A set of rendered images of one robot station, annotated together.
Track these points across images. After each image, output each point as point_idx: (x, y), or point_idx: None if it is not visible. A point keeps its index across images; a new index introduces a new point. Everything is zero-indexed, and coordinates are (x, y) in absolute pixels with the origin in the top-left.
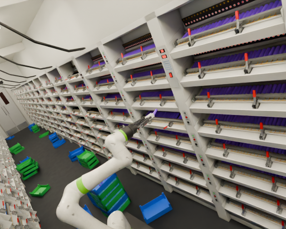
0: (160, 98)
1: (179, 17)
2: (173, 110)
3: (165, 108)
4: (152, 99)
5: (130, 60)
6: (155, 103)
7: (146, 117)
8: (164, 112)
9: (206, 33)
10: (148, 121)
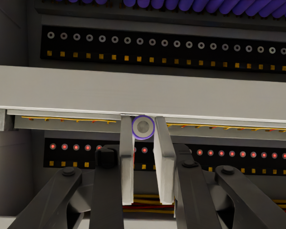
0: (133, 157)
1: None
2: (38, 77)
3: (102, 101)
4: (244, 130)
5: None
6: (213, 118)
7: (160, 180)
8: (240, 12)
9: None
10: (44, 186)
